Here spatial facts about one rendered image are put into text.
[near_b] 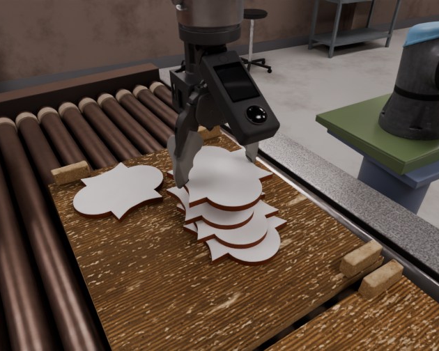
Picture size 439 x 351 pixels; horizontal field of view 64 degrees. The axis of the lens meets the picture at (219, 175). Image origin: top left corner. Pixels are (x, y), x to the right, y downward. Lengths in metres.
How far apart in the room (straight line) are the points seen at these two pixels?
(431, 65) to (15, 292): 0.81
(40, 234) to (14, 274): 0.07
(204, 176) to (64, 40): 3.28
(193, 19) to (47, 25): 3.29
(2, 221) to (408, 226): 0.63
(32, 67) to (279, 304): 3.48
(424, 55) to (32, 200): 0.79
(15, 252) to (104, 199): 0.14
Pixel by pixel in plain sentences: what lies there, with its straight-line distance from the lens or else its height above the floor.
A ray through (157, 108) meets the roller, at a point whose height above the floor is 0.91.
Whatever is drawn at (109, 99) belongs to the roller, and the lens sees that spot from 0.98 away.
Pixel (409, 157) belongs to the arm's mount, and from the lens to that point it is 0.82.
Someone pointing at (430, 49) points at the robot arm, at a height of 1.09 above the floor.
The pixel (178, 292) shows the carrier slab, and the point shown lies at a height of 0.94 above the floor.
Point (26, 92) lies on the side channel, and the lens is 1.02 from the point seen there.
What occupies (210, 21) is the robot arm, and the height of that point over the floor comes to 1.22.
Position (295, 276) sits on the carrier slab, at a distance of 0.47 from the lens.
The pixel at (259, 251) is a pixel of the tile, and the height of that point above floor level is 0.95.
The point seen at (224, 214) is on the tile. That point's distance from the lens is 0.50.
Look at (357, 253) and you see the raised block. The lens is 0.48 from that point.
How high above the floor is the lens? 1.30
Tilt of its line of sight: 36 degrees down
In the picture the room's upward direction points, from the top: straight up
